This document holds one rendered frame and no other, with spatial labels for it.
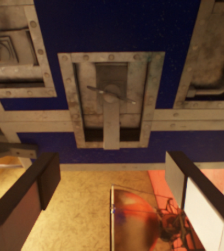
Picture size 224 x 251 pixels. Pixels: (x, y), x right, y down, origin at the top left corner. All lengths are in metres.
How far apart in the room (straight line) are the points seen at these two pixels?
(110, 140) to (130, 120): 0.07
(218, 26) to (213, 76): 0.07
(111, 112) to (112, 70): 0.06
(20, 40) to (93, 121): 0.16
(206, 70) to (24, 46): 0.24
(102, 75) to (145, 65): 0.06
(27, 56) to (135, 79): 0.15
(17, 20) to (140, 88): 0.17
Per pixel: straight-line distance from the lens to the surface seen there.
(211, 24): 0.26
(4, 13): 0.26
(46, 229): 3.21
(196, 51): 0.25
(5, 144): 0.36
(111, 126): 0.25
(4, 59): 0.26
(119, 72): 0.25
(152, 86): 0.25
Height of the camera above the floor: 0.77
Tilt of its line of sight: level
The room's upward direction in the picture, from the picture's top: 91 degrees counter-clockwise
